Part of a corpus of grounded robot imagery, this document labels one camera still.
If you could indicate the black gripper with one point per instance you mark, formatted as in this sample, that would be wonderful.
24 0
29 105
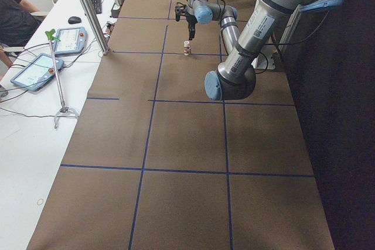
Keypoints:
190 24

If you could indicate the white brass PPR valve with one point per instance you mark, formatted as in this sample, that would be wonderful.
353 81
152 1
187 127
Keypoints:
186 48

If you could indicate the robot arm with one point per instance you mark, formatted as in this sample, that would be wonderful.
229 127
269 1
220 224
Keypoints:
235 78

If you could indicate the black computer mouse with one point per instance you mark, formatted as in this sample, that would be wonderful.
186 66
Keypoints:
74 20

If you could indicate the teach pendant far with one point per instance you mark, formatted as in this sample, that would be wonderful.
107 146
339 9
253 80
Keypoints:
70 41

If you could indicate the teach pendant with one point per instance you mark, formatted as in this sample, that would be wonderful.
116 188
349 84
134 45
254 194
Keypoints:
70 41
36 74

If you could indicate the seated person dark shirt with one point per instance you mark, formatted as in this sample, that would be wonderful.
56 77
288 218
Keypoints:
17 22

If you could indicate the teach pendant near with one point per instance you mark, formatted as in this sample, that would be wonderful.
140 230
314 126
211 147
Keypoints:
36 74

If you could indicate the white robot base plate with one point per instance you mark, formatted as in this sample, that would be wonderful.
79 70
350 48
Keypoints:
264 61

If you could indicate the aluminium frame post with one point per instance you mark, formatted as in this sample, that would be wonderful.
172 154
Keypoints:
95 25

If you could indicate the green handled reacher grabber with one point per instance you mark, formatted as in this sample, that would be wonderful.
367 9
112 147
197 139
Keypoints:
65 111

